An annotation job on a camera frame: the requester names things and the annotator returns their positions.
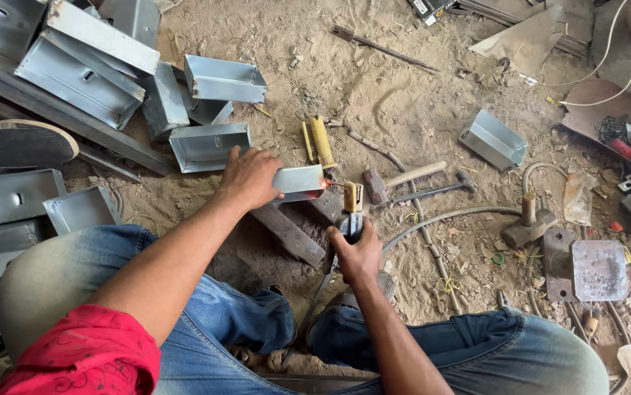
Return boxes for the person's left hand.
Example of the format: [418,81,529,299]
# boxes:
[218,146,285,212]

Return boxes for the sledge hammer head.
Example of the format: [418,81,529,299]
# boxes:
[500,191,558,250]

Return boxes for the stack of flat steel strips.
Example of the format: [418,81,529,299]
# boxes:
[450,0,592,58]

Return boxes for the tangled yellow wire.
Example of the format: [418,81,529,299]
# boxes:
[435,276,463,295]

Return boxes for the steel chipping hammer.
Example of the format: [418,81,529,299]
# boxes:
[389,169,479,206]

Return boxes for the thin dark steel rod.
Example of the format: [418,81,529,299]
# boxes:
[331,25,440,74]

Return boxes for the long dark steel beam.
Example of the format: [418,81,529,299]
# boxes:
[0,46,177,183]

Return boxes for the small printed carton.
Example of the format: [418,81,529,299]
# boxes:
[409,0,457,26]

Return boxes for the person's red shirt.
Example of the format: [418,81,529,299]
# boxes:
[0,304,163,395]

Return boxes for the yellow handled chisel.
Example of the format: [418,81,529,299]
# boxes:
[308,116,339,170]

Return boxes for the person's right hand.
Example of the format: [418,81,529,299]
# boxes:
[326,218,384,286]

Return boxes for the white electric cable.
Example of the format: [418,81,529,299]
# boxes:
[534,0,631,108]

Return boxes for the person's grey sandal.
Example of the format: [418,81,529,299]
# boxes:
[325,270,397,309]

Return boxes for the crumpled clear plastic wrapper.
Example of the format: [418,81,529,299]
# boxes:
[562,172,598,227]

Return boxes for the rusty flat steel bar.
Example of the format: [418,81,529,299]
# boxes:
[249,203,327,269]
[306,188,345,225]

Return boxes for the welding electrode holder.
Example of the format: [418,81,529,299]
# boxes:
[335,181,366,245]

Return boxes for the pile of galvanized boxes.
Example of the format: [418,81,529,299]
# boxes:
[0,0,268,174]

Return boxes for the rusty square steel plate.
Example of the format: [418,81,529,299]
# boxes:
[570,240,630,303]

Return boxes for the rusty round steel plate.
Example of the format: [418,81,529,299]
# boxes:
[560,78,631,166]

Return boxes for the black welding cable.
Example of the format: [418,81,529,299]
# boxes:
[280,253,340,369]

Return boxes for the wooden handled hammer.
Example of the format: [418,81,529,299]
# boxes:
[362,160,448,207]

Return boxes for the thin yellow stick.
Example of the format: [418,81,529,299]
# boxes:
[300,121,316,165]

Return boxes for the ribbed steel rebar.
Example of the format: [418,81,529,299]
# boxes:
[347,129,463,316]

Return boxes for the triangular steel sheet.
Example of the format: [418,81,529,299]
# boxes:
[468,5,564,76]

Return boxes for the grey rubber hose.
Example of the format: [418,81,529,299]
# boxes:
[380,161,570,254]

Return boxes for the rusty steel plate with hole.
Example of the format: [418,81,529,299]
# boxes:
[542,228,578,303]

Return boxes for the person's blue jeans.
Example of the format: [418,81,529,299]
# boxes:
[0,224,611,395]

